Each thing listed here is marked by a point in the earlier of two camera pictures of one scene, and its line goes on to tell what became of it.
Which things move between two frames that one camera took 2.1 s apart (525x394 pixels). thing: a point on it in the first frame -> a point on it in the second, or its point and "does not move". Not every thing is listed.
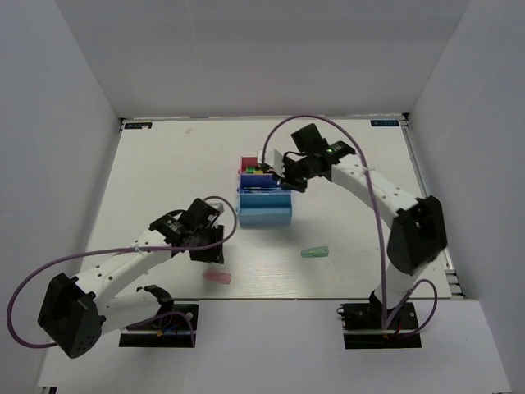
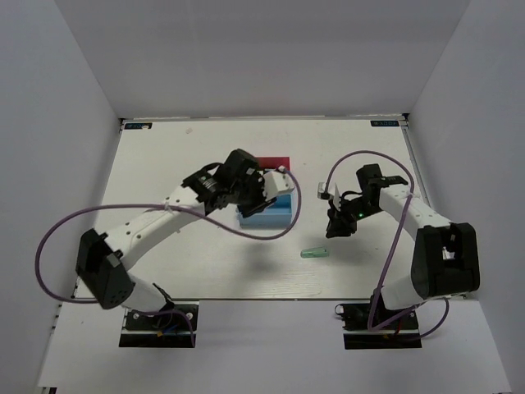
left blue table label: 138,125 does not move
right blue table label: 385,123 does not move
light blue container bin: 265,208 does not move
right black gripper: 287,182 -> 339,223
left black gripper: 215,254 -> 258,180
